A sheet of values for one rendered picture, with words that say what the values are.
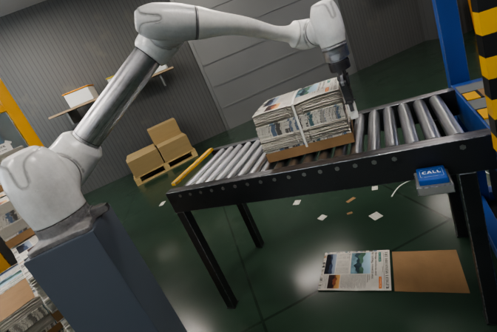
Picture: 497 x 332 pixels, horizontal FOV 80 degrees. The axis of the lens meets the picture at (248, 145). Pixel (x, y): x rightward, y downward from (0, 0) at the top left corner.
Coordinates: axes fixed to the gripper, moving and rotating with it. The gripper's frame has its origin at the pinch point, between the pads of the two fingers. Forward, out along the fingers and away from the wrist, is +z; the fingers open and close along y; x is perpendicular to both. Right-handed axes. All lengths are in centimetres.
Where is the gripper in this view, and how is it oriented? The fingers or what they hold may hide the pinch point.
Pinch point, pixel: (353, 110)
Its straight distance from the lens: 122.7
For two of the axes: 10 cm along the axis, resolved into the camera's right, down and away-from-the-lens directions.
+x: 8.6, -2.1, -4.7
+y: -3.6, 4.2, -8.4
